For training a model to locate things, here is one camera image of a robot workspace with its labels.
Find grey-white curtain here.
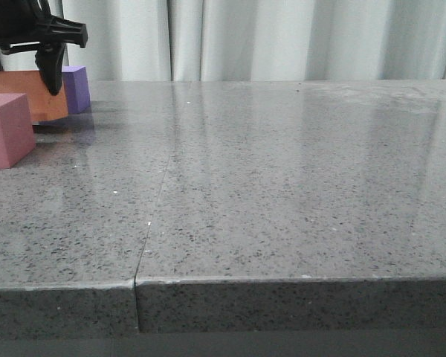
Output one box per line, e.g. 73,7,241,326
0,0,446,83

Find purple foam cube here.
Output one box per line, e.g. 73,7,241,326
62,65,91,115

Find orange foam cube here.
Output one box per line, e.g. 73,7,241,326
0,71,68,123

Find pink foam cube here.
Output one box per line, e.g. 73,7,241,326
0,94,36,169

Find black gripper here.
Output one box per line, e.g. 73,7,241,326
0,0,88,96

